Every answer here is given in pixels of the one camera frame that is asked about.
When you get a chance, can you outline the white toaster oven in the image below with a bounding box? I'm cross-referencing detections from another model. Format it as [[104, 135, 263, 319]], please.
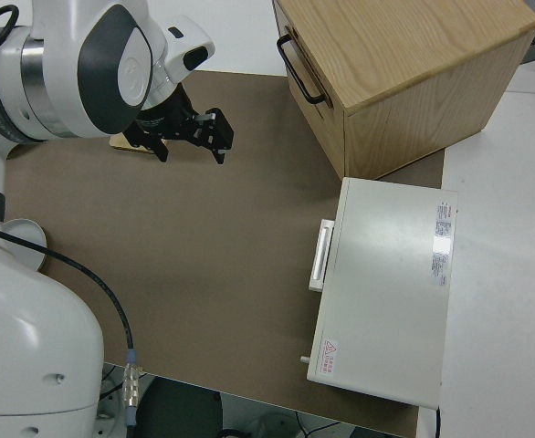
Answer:
[[297, 176, 459, 409]]

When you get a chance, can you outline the brown table mat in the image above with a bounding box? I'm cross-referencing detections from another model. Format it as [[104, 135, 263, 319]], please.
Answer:
[[3, 69, 447, 438]]

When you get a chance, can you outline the wooden box with black handle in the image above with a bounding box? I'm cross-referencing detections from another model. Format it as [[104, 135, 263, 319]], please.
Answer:
[[272, 0, 535, 181]]

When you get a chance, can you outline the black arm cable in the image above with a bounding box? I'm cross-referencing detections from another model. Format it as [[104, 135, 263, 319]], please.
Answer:
[[0, 4, 140, 431]]

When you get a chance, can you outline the wooden mug tree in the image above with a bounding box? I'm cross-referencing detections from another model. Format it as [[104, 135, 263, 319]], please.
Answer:
[[109, 131, 158, 157]]

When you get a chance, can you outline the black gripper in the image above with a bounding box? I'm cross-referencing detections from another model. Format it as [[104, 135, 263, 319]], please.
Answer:
[[126, 85, 235, 166]]

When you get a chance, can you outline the gray plate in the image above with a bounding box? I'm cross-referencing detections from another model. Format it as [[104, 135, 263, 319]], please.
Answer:
[[1, 218, 48, 272]]

